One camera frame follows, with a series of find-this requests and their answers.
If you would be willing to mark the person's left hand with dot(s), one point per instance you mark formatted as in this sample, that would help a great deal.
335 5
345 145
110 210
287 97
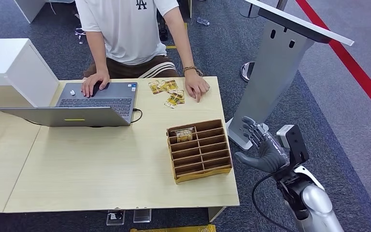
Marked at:
195 84

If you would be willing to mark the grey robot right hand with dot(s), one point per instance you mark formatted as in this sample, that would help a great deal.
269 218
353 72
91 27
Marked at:
270 157

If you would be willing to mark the person's right hand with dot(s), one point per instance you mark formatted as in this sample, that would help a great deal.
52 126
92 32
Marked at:
95 80

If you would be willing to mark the person's left forearm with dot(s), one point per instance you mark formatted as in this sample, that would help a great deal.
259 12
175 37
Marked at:
182 44

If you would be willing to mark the person's right forearm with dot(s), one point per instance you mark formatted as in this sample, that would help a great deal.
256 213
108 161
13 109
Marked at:
97 54

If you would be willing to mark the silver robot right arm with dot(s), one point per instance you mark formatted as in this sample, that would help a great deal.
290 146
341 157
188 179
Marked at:
316 205

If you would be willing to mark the person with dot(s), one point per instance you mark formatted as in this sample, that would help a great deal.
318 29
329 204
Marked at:
131 32

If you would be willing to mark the brown cardboard card organizer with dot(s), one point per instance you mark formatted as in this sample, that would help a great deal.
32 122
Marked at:
201 153

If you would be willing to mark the grey laptop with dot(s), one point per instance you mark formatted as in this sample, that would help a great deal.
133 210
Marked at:
99 102

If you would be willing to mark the round chrome stanchion base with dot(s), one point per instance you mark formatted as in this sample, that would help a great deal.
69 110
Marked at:
247 71

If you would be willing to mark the clear plastic water bottle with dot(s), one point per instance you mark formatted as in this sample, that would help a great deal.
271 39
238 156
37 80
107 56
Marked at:
203 21

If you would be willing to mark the white table leg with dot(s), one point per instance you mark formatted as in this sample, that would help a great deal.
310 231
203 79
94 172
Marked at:
216 214

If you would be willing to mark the grey kiosk stand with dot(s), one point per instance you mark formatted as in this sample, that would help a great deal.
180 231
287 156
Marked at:
275 70

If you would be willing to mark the white cabinet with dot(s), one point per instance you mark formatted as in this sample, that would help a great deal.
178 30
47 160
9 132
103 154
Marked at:
9 67

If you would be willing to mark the grey round pole base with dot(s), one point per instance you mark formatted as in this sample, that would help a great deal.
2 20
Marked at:
249 12

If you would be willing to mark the white furniture panel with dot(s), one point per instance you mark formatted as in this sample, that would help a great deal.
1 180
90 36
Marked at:
28 8

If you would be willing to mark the yellow cardboard piece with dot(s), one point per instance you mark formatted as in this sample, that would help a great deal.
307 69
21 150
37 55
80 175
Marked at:
172 228

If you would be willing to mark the clear acrylic stand with label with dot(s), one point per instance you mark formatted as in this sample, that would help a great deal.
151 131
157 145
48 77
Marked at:
115 217

